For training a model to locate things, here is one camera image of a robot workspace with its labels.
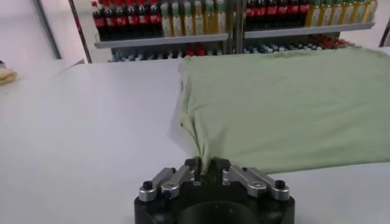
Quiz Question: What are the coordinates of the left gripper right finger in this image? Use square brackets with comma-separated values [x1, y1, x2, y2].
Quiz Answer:
[213, 156, 290, 201]

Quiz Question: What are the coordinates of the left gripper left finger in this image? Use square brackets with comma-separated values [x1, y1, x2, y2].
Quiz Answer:
[138, 156, 202, 203]

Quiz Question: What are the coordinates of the light green t-shirt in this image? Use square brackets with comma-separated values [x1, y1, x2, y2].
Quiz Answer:
[178, 48, 390, 177]

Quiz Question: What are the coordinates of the grey drinks shelf rack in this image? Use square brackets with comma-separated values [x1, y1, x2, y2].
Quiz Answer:
[93, 0, 236, 63]
[234, 0, 378, 55]

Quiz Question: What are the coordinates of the yellow tea bottle green cap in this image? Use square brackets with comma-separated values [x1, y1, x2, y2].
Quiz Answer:
[305, 0, 321, 27]
[318, 0, 332, 26]
[364, 0, 378, 23]
[171, 0, 183, 37]
[193, 0, 205, 35]
[340, 0, 354, 25]
[214, 0, 227, 34]
[352, 0, 366, 24]
[330, 0, 342, 26]
[182, 0, 195, 36]
[204, 0, 216, 35]
[160, 0, 173, 37]

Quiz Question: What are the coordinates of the cola bottle red label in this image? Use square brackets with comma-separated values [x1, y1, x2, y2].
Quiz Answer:
[287, 0, 299, 28]
[114, 0, 127, 40]
[125, 0, 138, 39]
[276, 0, 289, 29]
[246, 0, 257, 30]
[91, 0, 106, 40]
[102, 0, 116, 40]
[136, 0, 150, 38]
[255, 0, 268, 30]
[148, 0, 162, 38]
[297, 0, 310, 27]
[266, 0, 278, 29]

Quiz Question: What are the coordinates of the black slanted pole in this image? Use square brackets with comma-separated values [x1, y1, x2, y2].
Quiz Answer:
[67, 0, 93, 64]

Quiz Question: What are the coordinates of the pale yellow shirt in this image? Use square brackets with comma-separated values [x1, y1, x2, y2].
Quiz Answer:
[0, 66, 18, 85]

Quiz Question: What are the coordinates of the grey window frame post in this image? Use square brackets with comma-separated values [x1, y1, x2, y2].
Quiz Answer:
[29, 0, 62, 60]

